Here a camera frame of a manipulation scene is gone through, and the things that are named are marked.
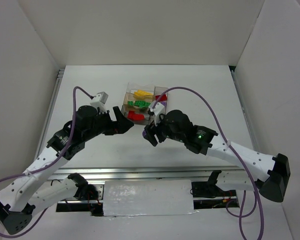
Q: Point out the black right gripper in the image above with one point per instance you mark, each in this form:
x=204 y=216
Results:
x=156 y=132

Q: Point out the small green lego brick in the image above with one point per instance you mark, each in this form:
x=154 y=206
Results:
x=130 y=102

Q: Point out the green square lego brick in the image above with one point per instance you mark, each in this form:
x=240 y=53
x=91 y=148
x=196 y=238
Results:
x=146 y=105

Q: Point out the white tape covered panel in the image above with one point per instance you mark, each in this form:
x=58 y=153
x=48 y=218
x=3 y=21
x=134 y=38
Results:
x=147 y=198

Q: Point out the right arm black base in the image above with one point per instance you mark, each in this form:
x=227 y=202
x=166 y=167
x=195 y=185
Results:
x=206 y=194

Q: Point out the clear plastic bin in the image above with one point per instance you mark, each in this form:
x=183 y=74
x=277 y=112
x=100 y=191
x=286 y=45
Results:
x=132 y=87

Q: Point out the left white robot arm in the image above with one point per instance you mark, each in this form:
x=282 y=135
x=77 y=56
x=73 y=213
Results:
x=22 y=199

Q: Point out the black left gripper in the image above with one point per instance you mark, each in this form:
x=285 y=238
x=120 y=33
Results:
x=110 y=122

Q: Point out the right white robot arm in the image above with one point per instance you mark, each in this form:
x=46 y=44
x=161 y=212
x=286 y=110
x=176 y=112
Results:
x=268 y=175

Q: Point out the dark grey plastic bin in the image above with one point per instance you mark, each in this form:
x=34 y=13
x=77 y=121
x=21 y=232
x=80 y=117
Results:
x=125 y=109

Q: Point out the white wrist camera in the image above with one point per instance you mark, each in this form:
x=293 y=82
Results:
x=99 y=101
x=156 y=109

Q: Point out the yellow lego plate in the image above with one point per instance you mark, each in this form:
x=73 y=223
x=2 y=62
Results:
x=140 y=94

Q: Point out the aluminium table frame rail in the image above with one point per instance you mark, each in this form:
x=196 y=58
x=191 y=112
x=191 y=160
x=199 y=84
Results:
x=206 y=93

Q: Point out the purple square lego brick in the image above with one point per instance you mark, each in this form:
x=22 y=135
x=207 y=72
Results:
x=163 y=103

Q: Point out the green lego plate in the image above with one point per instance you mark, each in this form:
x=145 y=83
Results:
x=140 y=103

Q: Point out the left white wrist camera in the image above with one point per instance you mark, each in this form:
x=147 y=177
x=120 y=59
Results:
x=99 y=101

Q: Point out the red arch lego brick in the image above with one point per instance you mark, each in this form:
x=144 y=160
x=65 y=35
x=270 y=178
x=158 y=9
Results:
x=131 y=115

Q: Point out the yellow curved lego piece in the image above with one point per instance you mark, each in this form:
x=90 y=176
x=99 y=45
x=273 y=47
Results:
x=147 y=93

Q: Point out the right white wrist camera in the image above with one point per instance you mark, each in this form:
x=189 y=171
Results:
x=156 y=109

